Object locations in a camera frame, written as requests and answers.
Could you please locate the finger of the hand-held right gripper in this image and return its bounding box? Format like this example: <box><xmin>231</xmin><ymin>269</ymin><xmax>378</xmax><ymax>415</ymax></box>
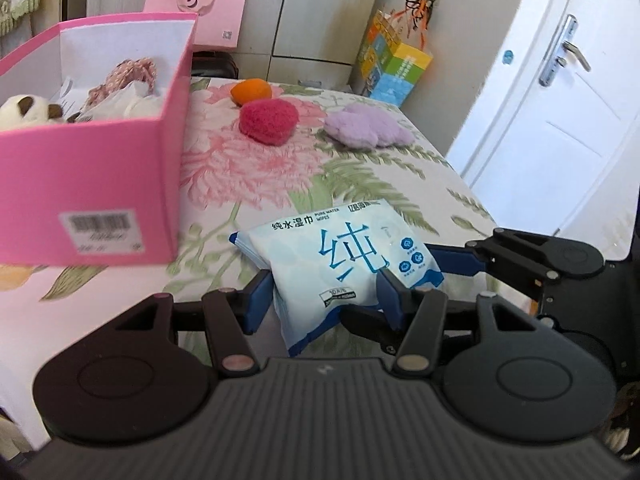
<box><xmin>427</xmin><ymin>227</ymin><xmax>561</xmax><ymax>302</ymax></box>
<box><xmin>342</xmin><ymin>309</ymin><xmax>415</xmax><ymax>357</ymax></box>

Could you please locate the grey wardrobe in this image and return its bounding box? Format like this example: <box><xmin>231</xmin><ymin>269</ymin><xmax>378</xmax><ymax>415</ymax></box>
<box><xmin>87</xmin><ymin>0</ymin><xmax>538</xmax><ymax>96</ymax></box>

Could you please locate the floral sheet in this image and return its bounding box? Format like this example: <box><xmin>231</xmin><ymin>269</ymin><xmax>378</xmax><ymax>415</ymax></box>
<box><xmin>0</xmin><ymin>77</ymin><xmax>501</xmax><ymax>451</ymax></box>

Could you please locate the black suitcase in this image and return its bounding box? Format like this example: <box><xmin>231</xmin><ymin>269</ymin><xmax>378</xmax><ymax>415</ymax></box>
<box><xmin>191</xmin><ymin>50</ymin><xmax>240</xmax><ymax>81</ymax></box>

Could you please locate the pink cardboard box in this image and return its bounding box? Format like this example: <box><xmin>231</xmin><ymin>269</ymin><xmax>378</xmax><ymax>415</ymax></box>
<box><xmin>0</xmin><ymin>12</ymin><xmax>199</xmax><ymax>266</ymax></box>

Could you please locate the purple plush pad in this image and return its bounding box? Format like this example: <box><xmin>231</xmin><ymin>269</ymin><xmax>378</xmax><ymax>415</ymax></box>
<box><xmin>324</xmin><ymin>102</ymin><xmax>416</xmax><ymax>151</ymax></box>

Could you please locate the colourful gift bag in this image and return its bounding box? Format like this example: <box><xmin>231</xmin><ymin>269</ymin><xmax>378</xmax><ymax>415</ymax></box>
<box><xmin>356</xmin><ymin>0</ymin><xmax>434</xmax><ymax>108</ymax></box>

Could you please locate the panda plush toy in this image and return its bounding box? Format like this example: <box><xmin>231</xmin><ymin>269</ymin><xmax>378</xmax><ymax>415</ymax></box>
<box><xmin>0</xmin><ymin>94</ymin><xmax>66</xmax><ymax>133</ymax></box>

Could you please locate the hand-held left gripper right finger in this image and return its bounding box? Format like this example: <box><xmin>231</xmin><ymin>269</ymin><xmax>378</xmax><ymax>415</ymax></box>
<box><xmin>377</xmin><ymin>269</ymin><xmax>541</xmax><ymax>376</ymax></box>

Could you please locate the orange ball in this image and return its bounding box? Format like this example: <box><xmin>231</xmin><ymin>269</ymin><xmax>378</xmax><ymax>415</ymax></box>
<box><xmin>230</xmin><ymin>78</ymin><xmax>272</xmax><ymax>107</ymax></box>

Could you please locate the blue white wipes packet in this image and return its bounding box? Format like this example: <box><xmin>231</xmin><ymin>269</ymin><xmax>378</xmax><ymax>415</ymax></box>
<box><xmin>229</xmin><ymin>199</ymin><xmax>446</xmax><ymax>358</ymax></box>

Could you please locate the red heart plush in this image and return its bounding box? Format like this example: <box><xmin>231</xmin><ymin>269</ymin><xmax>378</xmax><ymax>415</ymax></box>
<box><xmin>238</xmin><ymin>99</ymin><xmax>299</xmax><ymax>147</ymax></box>

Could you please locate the white paper slip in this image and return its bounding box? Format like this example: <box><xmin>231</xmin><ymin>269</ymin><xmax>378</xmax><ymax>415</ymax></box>
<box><xmin>60</xmin><ymin>76</ymin><xmax>88</xmax><ymax>113</ymax></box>

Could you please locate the pink paper bag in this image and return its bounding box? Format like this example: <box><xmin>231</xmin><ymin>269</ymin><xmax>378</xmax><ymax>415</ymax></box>
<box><xmin>144</xmin><ymin>0</ymin><xmax>250</xmax><ymax>52</ymax></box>

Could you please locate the white door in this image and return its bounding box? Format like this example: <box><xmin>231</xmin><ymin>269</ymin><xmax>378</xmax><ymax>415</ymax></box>
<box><xmin>445</xmin><ymin>0</ymin><xmax>640</xmax><ymax>261</ymax></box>

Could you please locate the floral pink cloth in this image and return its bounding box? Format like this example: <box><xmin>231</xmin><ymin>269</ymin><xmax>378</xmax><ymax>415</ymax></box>
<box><xmin>87</xmin><ymin>56</ymin><xmax>157</xmax><ymax>106</ymax></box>

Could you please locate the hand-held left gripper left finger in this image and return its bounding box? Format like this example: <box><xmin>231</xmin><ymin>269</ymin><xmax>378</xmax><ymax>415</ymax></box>
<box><xmin>115</xmin><ymin>270</ymin><xmax>274</xmax><ymax>377</ymax></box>

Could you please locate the white tissue packet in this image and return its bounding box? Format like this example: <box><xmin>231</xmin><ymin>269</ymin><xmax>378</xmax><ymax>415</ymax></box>
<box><xmin>80</xmin><ymin>82</ymin><xmax>151</xmax><ymax>122</ymax></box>

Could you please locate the metal door handle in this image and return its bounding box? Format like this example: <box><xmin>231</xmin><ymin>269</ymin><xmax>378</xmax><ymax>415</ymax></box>
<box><xmin>540</xmin><ymin>14</ymin><xmax>592</xmax><ymax>87</ymax></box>

